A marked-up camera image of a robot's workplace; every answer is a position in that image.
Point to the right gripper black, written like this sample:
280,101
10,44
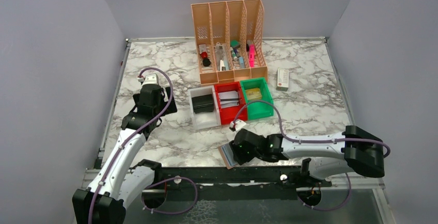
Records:
238,153

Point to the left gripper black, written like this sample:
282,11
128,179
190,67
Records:
168,93

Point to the brown leather card holder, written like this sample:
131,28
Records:
227,155

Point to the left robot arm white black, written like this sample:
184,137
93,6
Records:
107,197

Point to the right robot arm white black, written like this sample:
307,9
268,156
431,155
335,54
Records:
353,150

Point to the white card stack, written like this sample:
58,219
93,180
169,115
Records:
229,99

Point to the black card stack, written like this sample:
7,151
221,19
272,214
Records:
203,104

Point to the gold card stack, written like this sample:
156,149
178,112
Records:
253,94

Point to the red plastic bin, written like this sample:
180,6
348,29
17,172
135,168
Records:
228,114

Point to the white plastic bin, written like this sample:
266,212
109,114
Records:
204,120

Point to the green plastic bin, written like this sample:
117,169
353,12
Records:
258,110

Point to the red black small object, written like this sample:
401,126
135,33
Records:
206,62

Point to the white red small box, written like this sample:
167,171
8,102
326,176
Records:
282,79

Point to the blue white marker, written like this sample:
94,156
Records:
241,62

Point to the teal capped marker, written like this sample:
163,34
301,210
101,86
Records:
235,45

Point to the pink highlighter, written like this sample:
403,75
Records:
251,54

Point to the peach desk file organizer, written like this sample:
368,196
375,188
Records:
215,25

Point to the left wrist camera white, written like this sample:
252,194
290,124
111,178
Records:
150,79

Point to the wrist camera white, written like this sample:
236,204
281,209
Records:
150,79
235,126

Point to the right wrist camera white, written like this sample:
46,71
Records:
235,126

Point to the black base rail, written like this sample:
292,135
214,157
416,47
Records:
222,184

